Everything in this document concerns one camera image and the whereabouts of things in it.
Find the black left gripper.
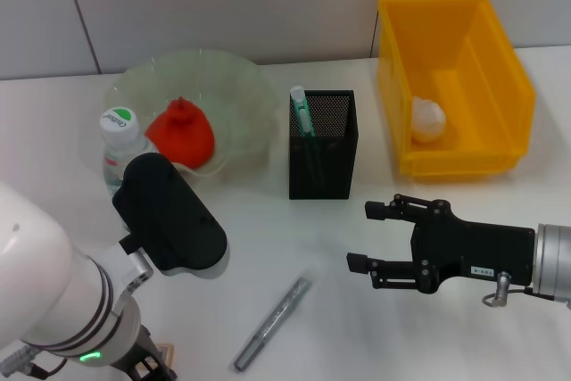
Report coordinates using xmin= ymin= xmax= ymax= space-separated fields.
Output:
xmin=126 ymin=326 xmax=180 ymax=381

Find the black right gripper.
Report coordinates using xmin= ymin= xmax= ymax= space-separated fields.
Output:
xmin=346 ymin=193 xmax=536 ymax=296

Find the beige eraser with barcode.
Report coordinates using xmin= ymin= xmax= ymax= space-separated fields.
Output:
xmin=158 ymin=342 xmax=175 ymax=369

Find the white paper ball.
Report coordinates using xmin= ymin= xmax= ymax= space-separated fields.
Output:
xmin=410 ymin=95 xmax=447 ymax=144

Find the mint green utility knife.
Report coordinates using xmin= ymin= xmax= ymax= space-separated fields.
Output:
xmin=289 ymin=85 xmax=327 ymax=188

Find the clear green-label water bottle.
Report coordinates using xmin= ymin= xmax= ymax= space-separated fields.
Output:
xmin=98 ymin=107 xmax=158 ymax=198

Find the black mesh pen holder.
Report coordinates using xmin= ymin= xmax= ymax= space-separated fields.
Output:
xmin=288 ymin=89 xmax=360 ymax=201

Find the grey marker pen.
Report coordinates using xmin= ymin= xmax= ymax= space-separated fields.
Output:
xmin=233 ymin=277 xmax=313 ymax=373

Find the wavy clear glass fruit plate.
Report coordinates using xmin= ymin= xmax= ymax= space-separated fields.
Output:
xmin=104 ymin=46 xmax=280 ymax=184

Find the yellow plastic storage bin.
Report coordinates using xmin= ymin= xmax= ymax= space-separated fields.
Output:
xmin=377 ymin=0 xmax=536 ymax=178

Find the right gripper plug with cable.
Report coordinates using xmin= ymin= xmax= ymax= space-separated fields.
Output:
xmin=480 ymin=270 xmax=536 ymax=310

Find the gripper plug with cable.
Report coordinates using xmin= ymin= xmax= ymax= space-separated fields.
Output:
xmin=0 ymin=343 xmax=68 ymax=377
xmin=480 ymin=270 xmax=536 ymax=310

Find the left gripper plug with cable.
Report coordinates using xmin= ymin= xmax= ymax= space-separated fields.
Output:
xmin=0 ymin=343 xmax=68 ymax=377

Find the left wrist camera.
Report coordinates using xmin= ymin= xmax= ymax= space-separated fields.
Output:
xmin=111 ymin=152 xmax=229 ymax=274

